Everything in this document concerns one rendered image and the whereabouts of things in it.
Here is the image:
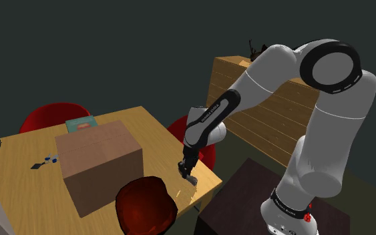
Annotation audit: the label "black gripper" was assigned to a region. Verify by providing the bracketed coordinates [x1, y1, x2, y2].
[177, 146, 200, 187]

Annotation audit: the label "dark red rounded object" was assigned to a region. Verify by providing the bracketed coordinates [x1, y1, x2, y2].
[115, 176, 179, 235]

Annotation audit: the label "red round chair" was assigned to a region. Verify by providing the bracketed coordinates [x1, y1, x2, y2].
[166, 114, 217, 172]
[18, 102, 91, 134]

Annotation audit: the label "wooden chest of drawers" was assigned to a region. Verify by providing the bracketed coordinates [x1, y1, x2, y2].
[206, 55, 321, 168]

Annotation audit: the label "brown cardboard box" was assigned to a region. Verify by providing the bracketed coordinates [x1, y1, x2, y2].
[54, 120, 144, 218]

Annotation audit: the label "dark antlered figure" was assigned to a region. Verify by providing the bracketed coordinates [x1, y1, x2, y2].
[247, 39, 269, 63]

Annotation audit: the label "dark robot stand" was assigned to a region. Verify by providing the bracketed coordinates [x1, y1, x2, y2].
[194, 157, 351, 235]

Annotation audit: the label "teal book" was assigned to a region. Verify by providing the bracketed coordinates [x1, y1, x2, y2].
[65, 115, 100, 134]

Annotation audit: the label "wooden table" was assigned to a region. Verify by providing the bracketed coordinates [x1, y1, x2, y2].
[0, 105, 224, 235]

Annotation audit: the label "blue white keychain, black tag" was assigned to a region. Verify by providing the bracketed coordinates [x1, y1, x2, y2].
[30, 153, 60, 170]

